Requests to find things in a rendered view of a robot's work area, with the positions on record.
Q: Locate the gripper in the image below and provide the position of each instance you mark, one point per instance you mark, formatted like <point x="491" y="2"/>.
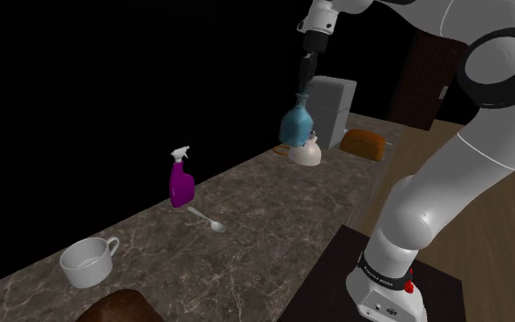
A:
<point x="315" y="42"/>

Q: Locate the blue vase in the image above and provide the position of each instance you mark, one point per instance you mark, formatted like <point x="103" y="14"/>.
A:
<point x="296" y="125"/>

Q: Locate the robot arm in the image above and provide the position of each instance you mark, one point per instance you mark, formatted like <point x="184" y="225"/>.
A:
<point x="471" y="147"/>

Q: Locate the grey box appliance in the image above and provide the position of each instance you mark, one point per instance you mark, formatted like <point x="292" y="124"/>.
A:
<point x="335" y="107"/>

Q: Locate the white kettle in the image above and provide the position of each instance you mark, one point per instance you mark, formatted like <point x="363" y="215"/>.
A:
<point x="306" y="152"/>

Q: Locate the light brown bread loaf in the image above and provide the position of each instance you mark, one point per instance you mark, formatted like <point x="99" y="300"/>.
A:
<point x="363" y="143"/>

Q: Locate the dark wooden door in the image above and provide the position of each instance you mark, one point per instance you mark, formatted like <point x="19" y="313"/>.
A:
<point x="422" y="80"/>

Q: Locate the purple spray bottle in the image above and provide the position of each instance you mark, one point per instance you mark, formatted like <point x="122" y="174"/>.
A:
<point x="181" y="185"/>

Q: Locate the silver spoon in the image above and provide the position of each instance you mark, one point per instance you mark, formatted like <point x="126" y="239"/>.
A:
<point x="212" y="223"/>

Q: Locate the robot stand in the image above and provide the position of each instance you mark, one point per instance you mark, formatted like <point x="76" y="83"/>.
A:
<point x="328" y="281"/>

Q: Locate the white cup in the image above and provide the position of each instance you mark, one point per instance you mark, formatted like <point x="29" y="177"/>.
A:
<point x="86" y="265"/>

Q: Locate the dark brown bread loaf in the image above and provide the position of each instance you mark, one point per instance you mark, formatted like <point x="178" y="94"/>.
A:
<point x="121" y="307"/>

